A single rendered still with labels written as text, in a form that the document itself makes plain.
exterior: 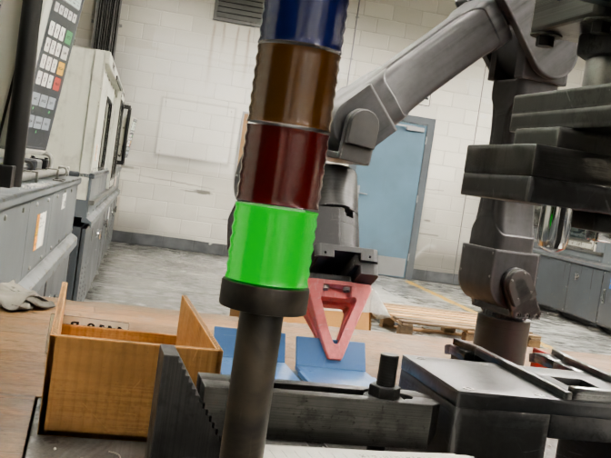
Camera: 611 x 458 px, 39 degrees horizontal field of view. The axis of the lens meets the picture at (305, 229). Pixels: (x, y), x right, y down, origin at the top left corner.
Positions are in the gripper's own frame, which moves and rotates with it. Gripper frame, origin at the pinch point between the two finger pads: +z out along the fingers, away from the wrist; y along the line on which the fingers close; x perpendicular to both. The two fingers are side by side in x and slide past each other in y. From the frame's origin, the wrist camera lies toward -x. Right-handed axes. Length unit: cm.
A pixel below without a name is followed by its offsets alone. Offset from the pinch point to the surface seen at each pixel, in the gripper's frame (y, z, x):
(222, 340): -0.5, -0.4, -10.9
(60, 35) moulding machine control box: -50, -70, -33
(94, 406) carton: 16.2, 10.7, -22.6
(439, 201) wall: -889, -524, 437
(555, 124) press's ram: 34.9, -5.4, 4.7
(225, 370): 4.2, 3.8, -11.3
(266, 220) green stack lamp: 45.0, 9.3, -17.1
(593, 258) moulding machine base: -655, -346, 498
